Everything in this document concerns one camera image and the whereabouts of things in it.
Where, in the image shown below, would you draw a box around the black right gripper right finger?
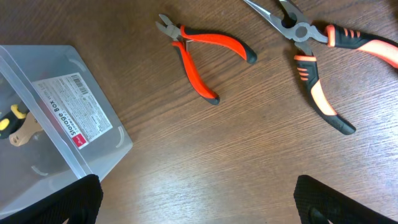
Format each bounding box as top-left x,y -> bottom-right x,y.
294,175 -> 397,224

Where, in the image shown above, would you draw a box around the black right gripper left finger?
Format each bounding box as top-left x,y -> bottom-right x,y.
1,174 -> 103,224

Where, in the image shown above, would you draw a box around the wooden handle orange scraper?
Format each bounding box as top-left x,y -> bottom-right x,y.
9,112 -> 43,147

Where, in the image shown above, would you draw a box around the yellow black handle file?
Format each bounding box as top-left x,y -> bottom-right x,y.
1,101 -> 29,139

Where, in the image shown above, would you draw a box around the clear plastic storage box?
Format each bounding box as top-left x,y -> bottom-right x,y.
1,45 -> 133,218

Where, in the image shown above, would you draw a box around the orange black needle-nose pliers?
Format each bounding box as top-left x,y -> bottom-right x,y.
245,0 -> 397,135

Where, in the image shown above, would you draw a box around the small red cutting pliers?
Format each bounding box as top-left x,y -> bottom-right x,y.
155,14 -> 257,105

